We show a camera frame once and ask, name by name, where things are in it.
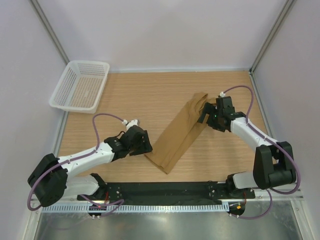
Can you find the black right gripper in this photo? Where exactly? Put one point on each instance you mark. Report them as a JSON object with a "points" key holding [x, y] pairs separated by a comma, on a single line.
{"points": [[208, 109]]}

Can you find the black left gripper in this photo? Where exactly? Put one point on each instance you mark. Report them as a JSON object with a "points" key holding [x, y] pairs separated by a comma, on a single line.
{"points": [[145, 146]]}

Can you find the tan ribbed tank top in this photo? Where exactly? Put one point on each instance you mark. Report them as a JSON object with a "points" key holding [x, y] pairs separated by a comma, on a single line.
{"points": [[180, 134]]}

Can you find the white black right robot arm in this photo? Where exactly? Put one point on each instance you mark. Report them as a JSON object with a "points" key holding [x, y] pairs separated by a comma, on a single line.
{"points": [[273, 161]]}

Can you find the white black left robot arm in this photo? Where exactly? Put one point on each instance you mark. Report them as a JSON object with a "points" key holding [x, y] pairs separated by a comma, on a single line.
{"points": [[56, 177]]}

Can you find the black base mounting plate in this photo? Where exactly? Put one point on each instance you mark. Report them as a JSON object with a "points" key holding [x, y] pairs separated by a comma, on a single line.
{"points": [[170, 193]]}

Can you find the white perforated plastic basket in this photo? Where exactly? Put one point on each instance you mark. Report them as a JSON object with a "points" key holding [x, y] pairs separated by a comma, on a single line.
{"points": [[80, 86]]}

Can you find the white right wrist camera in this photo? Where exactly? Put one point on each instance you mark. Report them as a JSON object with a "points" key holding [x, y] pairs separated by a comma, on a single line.
{"points": [[221, 94]]}

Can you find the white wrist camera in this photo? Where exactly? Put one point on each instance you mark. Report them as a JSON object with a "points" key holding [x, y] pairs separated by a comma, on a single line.
{"points": [[129, 124], [221, 94]]}

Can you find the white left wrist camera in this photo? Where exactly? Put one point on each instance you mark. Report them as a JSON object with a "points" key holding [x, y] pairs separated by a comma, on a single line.
{"points": [[129, 124]]}

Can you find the slotted grey cable duct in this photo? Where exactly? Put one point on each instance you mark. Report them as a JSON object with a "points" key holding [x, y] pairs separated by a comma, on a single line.
{"points": [[86, 207]]}

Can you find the aluminium frame rail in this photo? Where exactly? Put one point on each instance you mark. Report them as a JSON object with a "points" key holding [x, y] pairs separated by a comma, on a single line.
{"points": [[275, 193]]}

